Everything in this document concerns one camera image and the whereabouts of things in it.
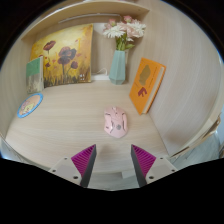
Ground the light wooden shelf board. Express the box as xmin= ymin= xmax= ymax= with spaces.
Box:
xmin=21 ymin=0 xmax=150 ymax=41

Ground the orange book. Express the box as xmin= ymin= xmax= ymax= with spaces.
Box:
xmin=128 ymin=57 xmax=167 ymax=116

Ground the white power strip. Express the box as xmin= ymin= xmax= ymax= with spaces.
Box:
xmin=90 ymin=68 xmax=111 ymax=82

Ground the pink computer mouse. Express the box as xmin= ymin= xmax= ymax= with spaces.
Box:
xmin=103 ymin=106 xmax=129 ymax=138

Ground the teal faceted vase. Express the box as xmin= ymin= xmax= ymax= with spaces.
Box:
xmin=108 ymin=49 xmax=127 ymax=86

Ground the green book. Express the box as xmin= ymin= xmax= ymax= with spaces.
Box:
xmin=26 ymin=55 xmax=45 ymax=95

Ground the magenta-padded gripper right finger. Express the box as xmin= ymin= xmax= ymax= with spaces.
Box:
xmin=130 ymin=144 xmax=178 ymax=188

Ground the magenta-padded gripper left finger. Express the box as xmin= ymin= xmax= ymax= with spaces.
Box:
xmin=49 ymin=144 xmax=98 ymax=188

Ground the yellow poppy painting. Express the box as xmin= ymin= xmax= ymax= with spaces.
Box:
xmin=29 ymin=23 xmax=94 ymax=88

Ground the pink and white flower bouquet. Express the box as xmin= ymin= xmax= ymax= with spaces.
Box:
xmin=102 ymin=14 xmax=147 ymax=52

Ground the round blue-rimmed mouse pad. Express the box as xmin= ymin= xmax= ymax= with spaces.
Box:
xmin=16 ymin=92 xmax=44 ymax=119

